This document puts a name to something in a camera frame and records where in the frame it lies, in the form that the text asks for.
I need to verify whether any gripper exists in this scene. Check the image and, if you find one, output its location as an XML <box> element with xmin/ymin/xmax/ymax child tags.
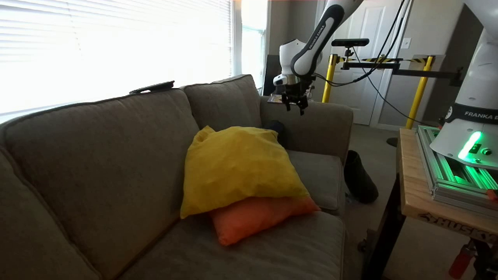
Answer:
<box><xmin>281</xmin><ymin>76</ymin><xmax>314</xmax><ymax>116</ymax></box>

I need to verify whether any grey-brown fabric sofa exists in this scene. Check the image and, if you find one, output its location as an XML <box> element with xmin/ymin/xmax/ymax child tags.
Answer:
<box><xmin>0</xmin><ymin>74</ymin><xmax>354</xmax><ymax>280</ymax></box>

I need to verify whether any dark cushion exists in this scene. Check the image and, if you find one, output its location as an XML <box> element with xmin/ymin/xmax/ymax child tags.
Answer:
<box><xmin>265</xmin><ymin>119</ymin><xmax>289</xmax><ymax>149</ymax></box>

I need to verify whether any black flat panel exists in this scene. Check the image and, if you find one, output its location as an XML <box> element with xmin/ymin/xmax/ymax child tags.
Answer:
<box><xmin>263</xmin><ymin>54</ymin><xmax>282</xmax><ymax>96</ymax></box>

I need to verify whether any white door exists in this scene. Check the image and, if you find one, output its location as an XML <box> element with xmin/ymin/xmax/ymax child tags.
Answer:
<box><xmin>317</xmin><ymin>0</ymin><xmax>414</xmax><ymax>126</ymax></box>

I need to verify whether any narrow window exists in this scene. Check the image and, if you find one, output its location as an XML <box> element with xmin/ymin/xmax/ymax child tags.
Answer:
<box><xmin>240</xmin><ymin>0</ymin><xmax>269</xmax><ymax>90</ymax></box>

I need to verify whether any yellow pillow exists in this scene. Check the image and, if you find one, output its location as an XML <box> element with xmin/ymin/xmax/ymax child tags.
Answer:
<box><xmin>180</xmin><ymin>125</ymin><xmax>310</xmax><ymax>219</ymax></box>

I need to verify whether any black boot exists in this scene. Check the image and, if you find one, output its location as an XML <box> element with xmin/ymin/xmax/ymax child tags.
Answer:
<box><xmin>343</xmin><ymin>150</ymin><xmax>379</xmax><ymax>204</ymax></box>

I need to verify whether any orange pillow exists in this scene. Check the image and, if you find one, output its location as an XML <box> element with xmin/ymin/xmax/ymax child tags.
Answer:
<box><xmin>209</xmin><ymin>195</ymin><xmax>322</xmax><ymax>247</ymax></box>

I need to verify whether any yellow and black barrier stand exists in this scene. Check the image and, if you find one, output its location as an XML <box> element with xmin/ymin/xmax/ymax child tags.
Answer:
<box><xmin>322</xmin><ymin>53</ymin><xmax>436</xmax><ymax>130</ymax></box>

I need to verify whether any black remote control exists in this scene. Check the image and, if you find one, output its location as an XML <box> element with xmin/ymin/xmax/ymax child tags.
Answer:
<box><xmin>129</xmin><ymin>80</ymin><xmax>175</xmax><ymax>95</ymax></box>

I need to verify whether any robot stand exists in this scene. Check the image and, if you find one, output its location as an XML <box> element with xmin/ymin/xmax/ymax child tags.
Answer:
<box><xmin>361</xmin><ymin>125</ymin><xmax>498</xmax><ymax>280</ymax></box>

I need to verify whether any window with white blinds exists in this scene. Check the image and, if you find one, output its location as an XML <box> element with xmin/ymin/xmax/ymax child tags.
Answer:
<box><xmin>0</xmin><ymin>0</ymin><xmax>234</xmax><ymax>119</ymax></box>

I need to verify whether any camera on mount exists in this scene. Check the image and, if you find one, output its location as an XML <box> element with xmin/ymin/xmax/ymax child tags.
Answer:
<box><xmin>331</xmin><ymin>38</ymin><xmax>464</xmax><ymax>87</ymax></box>

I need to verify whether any black cable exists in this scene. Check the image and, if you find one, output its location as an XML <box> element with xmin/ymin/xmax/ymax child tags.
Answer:
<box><xmin>351</xmin><ymin>46</ymin><xmax>433</xmax><ymax>126</ymax></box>

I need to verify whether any red clamp handle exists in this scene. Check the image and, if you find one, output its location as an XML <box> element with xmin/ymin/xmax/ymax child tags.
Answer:
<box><xmin>448</xmin><ymin>240</ymin><xmax>477</xmax><ymax>279</ymax></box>

